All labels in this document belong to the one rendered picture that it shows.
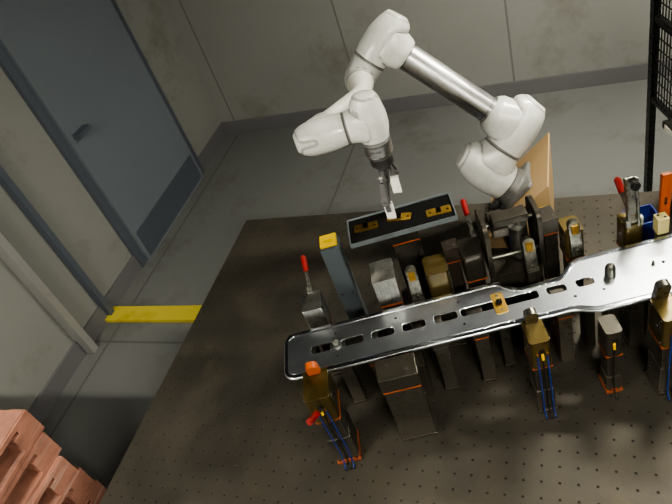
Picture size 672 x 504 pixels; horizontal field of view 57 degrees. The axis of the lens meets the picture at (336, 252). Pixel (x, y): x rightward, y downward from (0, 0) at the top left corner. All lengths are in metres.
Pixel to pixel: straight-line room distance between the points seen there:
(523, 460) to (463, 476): 0.18
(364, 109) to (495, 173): 0.81
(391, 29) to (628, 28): 2.67
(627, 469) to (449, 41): 3.47
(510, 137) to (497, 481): 1.23
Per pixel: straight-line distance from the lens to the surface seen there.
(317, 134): 1.86
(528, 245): 2.02
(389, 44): 2.35
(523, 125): 2.44
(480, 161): 2.45
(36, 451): 2.89
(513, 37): 4.75
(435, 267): 2.01
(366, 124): 1.84
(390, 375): 1.83
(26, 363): 3.96
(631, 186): 2.02
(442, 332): 1.93
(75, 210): 4.22
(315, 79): 5.15
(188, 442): 2.41
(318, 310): 2.05
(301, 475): 2.14
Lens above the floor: 2.47
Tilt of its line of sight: 39 degrees down
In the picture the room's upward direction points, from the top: 22 degrees counter-clockwise
